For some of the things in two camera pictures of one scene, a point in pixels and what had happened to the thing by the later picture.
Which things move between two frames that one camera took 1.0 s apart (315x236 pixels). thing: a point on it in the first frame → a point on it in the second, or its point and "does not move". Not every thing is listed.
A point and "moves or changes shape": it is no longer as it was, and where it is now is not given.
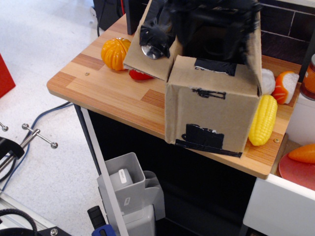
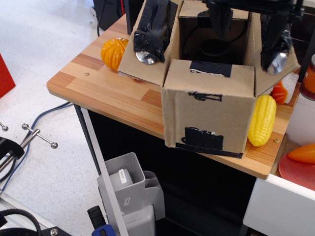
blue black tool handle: [100, 226] does not move
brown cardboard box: [209, 105] moves or changes shape
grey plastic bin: [141, 200] does not move
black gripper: [240, 18] → [276, 35]
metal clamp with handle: [8, 147] does not move
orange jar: [307, 86] does not move
